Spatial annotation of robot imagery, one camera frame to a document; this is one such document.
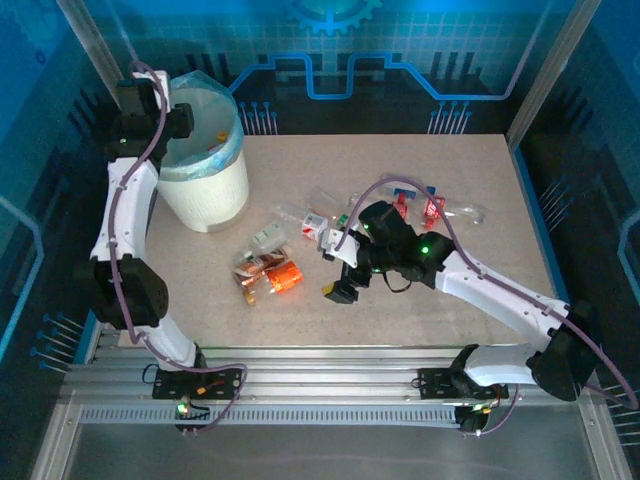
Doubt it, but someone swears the green cap plastic bottle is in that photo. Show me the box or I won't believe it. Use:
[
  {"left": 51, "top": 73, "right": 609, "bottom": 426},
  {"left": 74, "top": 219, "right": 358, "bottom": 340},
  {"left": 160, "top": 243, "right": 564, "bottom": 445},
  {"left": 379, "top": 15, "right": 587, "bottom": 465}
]
[{"left": 301, "top": 212, "right": 350, "bottom": 242}]

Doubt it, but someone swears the red label plastic bottle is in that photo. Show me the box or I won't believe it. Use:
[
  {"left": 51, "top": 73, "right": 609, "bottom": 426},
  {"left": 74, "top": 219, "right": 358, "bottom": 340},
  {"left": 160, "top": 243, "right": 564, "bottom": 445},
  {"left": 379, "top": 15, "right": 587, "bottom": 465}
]
[
  {"left": 421, "top": 195, "right": 450, "bottom": 221},
  {"left": 391, "top": 193, "right": 415, "bottom": 221}
]

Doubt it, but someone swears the orange label plastic bottle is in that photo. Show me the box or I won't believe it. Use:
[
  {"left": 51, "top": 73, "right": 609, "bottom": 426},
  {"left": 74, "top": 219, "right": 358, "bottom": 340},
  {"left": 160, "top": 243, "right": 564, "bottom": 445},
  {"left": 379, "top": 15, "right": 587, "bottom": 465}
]
[{"left": 242, "top": 261, "right": 305, "bottom": 307}]

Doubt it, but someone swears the blue plastic bin liner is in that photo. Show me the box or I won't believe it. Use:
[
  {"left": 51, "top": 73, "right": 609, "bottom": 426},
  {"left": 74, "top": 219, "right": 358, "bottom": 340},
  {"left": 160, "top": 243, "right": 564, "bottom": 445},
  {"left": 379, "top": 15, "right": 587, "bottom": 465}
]
[{"left": 159, "top": 71, "right": 246, "bottom": 181}]

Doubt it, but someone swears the white plastic waste bin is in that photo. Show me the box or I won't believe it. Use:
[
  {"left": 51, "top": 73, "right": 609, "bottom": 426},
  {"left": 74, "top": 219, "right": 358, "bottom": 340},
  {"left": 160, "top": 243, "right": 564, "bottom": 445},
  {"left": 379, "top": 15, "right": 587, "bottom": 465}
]
[{"left": 157, "top": 149, "right": 251, "bottom": 235}]

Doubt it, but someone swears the pink cap plastic bottle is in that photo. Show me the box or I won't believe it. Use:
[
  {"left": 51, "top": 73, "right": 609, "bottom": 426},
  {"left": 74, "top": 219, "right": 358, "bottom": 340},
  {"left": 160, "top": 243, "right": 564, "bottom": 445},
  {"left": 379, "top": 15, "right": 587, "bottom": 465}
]
[{"left": 233, "top": 243, "right": 295, "bottom": 267}]

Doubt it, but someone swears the green label plastic bottle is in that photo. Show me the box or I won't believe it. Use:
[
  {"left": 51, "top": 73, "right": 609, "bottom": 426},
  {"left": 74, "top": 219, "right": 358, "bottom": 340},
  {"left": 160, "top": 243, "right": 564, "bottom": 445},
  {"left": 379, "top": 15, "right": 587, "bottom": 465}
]
[{"left": 251, "top": 221, "right": 287, "bottom": 250}]

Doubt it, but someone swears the brown label plastic bottle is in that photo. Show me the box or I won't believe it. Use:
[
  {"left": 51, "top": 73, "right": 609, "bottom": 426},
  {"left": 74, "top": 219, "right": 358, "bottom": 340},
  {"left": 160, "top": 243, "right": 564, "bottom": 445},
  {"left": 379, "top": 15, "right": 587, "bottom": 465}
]
[{"left": 230, "top": 252, "right": 294, "bottom": 294}]

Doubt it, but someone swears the black connector box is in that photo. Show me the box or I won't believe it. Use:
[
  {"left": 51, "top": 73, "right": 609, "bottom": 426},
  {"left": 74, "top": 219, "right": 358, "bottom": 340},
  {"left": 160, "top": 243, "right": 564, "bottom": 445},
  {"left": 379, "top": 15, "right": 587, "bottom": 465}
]
[
  {"left": 455, "top": 402, "right": 494, "bottom": 436},
  {"left": 174, "top": 401, "right": 212, "bottom": 435}
]

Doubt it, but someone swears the black strap loop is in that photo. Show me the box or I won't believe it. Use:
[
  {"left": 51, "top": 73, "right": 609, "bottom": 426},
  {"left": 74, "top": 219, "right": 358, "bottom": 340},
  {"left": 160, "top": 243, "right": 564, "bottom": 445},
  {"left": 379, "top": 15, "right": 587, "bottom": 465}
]
[{"left": 381, "top": 269, "right": 416, "bottom": 295}]

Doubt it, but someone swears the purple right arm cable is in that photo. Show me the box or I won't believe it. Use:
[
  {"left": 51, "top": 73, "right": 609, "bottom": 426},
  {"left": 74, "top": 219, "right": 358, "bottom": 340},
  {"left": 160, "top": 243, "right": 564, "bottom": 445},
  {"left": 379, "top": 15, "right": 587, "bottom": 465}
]
[{"left": 334, "top": 178, "right": 640, "bottom": 437}]

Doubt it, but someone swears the aluminium front rail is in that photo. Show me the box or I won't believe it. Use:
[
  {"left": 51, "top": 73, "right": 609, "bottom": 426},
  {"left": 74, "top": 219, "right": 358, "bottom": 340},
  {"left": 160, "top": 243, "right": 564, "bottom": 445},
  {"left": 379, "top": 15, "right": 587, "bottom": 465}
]
[{"left": 64, "top": 344, "right": 596, "bottom": 406}]

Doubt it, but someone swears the aluminium frame post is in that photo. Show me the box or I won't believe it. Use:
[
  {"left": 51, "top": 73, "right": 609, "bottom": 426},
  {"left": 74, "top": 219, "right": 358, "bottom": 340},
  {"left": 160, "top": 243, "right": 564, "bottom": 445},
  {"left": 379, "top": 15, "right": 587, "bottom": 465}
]
[
  {"left": 54, "top": 0, "right": 151, "bottom": 119},
  {"left": 504, "top": 0, "right": 604, "bottom": 149}
]

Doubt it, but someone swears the grey slotted cable duct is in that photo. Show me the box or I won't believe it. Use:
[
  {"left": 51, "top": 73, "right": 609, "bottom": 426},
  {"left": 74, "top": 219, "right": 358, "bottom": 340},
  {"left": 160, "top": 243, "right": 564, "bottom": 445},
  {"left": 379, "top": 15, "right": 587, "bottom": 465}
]
[{"left": 79, "top": 405, "right": 464, "bottom": 427}]

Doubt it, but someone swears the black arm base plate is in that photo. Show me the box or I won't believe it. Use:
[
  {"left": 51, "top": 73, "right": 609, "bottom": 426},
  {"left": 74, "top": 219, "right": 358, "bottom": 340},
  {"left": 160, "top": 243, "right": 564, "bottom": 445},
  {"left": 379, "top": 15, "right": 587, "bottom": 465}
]
[
  {"left": 417, "top": 367, "right": 510, "bottom": 401},
  {"left": 152, "top": 367, "right": 245, "bottom": 401}
]

